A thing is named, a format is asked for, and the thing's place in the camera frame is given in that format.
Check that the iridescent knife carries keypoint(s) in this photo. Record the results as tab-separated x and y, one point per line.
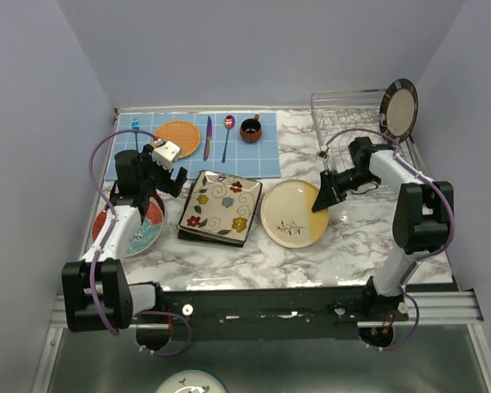
208	138

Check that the orange black mug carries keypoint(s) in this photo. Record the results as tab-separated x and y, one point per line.
251	129

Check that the cream square dark-rimmed plate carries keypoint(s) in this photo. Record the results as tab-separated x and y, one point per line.
220	204

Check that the blue fork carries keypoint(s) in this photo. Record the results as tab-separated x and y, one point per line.
135	126

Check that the aluminium frame rail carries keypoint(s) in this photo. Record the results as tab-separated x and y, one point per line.
436	308

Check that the red rimmed round plate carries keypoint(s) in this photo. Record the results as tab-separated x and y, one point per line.
157	200

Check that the yellow round plate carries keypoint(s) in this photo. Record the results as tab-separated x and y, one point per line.
287	217

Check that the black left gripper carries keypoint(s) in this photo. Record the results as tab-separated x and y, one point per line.
147	161

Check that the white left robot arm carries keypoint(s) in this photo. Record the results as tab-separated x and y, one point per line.
96	293

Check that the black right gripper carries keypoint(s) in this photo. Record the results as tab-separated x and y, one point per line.
326	196

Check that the white red rimmed plate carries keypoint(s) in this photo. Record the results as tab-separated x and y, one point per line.
146	235

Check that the white floral plate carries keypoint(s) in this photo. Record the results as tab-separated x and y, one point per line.
188	381

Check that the dark olive round plate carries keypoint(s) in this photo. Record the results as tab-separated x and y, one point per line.
398	109

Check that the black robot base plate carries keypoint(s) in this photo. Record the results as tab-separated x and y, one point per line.
269	314

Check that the woven wicker round trivet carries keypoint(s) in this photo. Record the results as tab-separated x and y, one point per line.
182	133

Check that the iridescent spoon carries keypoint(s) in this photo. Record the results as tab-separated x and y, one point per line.
229	124

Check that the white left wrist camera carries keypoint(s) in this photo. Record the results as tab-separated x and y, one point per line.
165	154

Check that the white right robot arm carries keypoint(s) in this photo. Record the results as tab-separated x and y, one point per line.
423	223

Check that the blue grid placemat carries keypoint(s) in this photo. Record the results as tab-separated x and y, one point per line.
249	160

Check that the wire dish rack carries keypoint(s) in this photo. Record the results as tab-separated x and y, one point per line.
347	123

